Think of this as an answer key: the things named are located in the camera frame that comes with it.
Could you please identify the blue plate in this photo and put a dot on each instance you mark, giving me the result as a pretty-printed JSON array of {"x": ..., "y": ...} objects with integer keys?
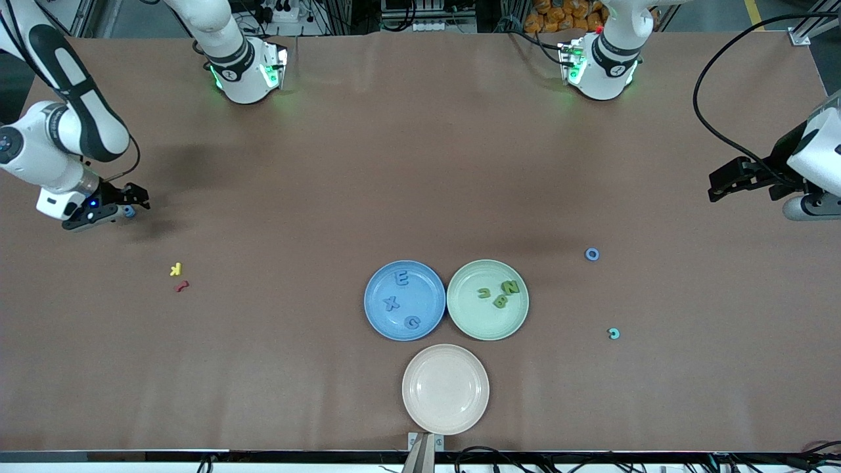
[{"x": 420, "y": 282}]

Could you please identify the beige plate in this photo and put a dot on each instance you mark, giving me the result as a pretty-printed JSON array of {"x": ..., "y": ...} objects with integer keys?
[{"x": 445, "y": 389}]

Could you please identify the white power strip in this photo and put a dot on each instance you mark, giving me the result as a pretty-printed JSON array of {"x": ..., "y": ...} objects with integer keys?
[
  {"x": 289, "y": 10},
  {"x": 420, "y": 25}
]

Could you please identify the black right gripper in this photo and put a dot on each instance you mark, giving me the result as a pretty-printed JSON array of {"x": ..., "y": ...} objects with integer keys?
[{"x": 115, "y": 195}]

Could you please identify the red foam letter I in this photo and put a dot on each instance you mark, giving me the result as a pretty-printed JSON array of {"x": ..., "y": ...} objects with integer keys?
[{"x": 181, "y": 286}]

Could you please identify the green foam letter B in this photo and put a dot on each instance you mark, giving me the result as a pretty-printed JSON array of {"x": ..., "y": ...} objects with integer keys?
[{"x": 500, "y": 302}]

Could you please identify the green plate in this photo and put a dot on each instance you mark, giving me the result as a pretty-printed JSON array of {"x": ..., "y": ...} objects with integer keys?
[{"x": 473, "y": 322}]

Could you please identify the blue foam letter O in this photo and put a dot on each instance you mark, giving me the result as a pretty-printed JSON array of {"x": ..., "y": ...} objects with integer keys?
[{"x": 587, "y": 254}]

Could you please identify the blue foam letter X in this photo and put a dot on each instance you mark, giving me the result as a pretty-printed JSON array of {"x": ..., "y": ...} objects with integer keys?
[{"x": 391, "y": 303}]

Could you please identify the blue foam letter E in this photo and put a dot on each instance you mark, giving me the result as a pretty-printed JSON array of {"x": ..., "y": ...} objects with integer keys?
[{"x": 399, "y": 279}]

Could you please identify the metal table bracket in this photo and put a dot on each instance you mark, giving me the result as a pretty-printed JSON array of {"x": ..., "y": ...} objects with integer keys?
[{"x": 420, "y": 453}]

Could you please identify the orange packaged items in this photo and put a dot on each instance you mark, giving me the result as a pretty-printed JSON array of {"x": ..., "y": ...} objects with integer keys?
[{"x": 558, "y": 16}]

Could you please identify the green foam letter N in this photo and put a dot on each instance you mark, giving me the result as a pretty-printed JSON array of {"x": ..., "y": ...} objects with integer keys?
[{"x": 510, "y": 287}]

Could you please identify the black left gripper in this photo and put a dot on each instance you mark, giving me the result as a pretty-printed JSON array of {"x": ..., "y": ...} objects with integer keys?
[{"x": 770, "y": 175}]

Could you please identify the blue foam letter C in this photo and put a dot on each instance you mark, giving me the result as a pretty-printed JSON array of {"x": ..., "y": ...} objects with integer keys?
[{"x": 409, "y": 322}]

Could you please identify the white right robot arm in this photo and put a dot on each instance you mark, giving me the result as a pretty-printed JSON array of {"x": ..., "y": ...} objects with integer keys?
[{"x": 39, "y": 151}]

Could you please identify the brown table cover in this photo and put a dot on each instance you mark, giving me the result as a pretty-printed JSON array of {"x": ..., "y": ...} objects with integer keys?
[{"x": 420, "y": 164}]

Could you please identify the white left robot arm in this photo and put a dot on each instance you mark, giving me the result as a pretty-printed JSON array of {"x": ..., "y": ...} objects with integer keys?
[{"x": 604, "y": 72}]

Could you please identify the black table edge rail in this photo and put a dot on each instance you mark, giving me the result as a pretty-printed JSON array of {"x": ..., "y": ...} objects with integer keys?
[{"x": 131, "y": 455}]

